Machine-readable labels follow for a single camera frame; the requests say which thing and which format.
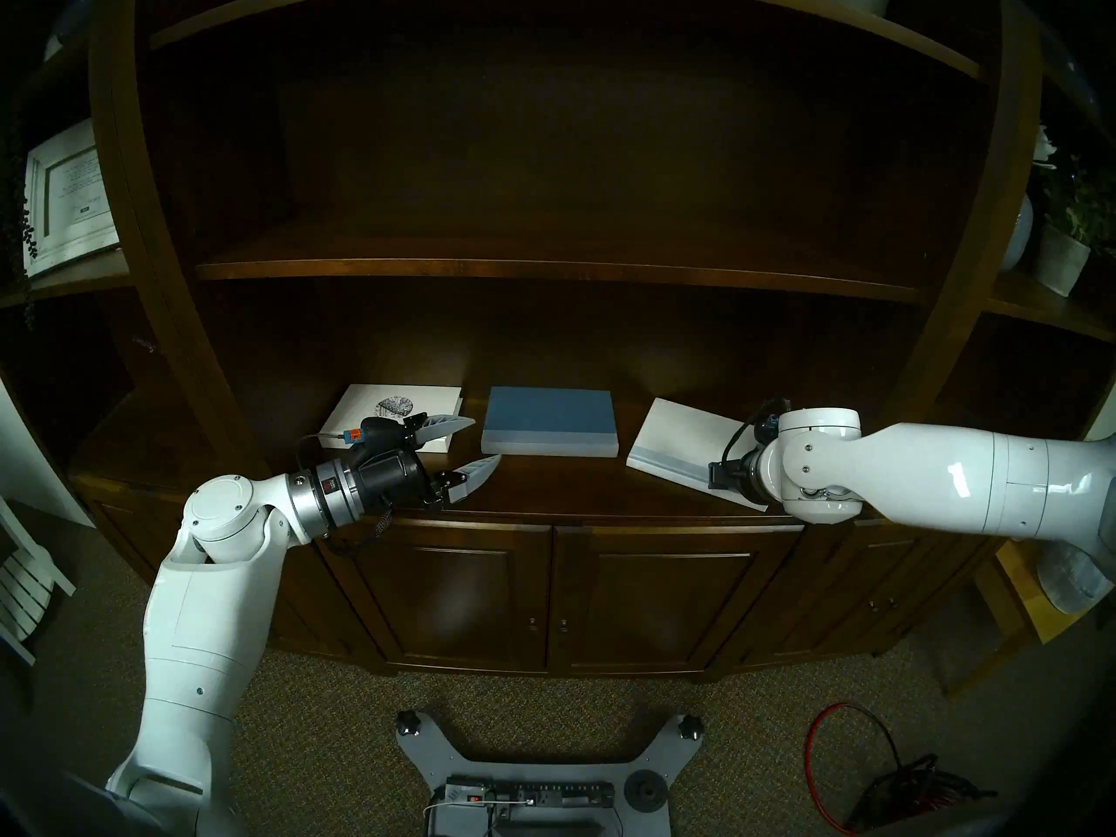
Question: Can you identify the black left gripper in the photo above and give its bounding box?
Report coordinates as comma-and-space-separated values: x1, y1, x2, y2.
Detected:
356, 415, 505, 515

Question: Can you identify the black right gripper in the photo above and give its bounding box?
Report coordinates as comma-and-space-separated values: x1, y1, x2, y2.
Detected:
706, 453, 758, 500

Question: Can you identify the white book pale blue spine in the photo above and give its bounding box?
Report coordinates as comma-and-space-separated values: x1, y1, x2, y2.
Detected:
626, 398, 772, 514

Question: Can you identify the white paperback with ink drawing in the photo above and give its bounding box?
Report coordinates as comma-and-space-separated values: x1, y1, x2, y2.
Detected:
318, 384, 465, 454

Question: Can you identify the blue hardcover book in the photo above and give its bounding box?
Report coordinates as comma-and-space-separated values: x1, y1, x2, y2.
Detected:
481, 386, 620, 459

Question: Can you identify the dark wooden bookshelf cabinet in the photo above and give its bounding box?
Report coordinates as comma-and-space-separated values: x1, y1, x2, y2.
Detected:
0, 0, 1116, 684

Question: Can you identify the black round disc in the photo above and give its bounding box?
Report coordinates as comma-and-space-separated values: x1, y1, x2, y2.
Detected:
623, 770, 668, 814

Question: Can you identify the black power strip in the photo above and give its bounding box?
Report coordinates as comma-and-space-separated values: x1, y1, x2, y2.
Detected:
445, 779, 616, 812

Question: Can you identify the green plant in white pot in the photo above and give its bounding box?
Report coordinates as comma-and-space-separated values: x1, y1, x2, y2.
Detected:
1033, 160, 1116, 297

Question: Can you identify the white slatted side table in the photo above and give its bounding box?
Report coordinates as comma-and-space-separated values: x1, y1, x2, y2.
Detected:
0, 495, 78, 666

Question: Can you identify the white framed certificate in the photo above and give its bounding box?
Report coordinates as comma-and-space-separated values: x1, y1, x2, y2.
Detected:
22, 120, 120, 278

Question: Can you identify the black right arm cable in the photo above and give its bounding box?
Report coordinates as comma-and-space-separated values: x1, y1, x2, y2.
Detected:
722, 398, 790, 466

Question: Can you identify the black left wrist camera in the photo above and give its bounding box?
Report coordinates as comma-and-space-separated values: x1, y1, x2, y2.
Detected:
342, 417, 406, 454

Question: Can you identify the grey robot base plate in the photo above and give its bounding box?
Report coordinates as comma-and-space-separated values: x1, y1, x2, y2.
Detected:
395, 711, 705, 837

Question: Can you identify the red cable reel with cord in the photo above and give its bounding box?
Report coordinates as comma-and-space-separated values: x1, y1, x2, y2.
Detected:
802, 703, 999, 837

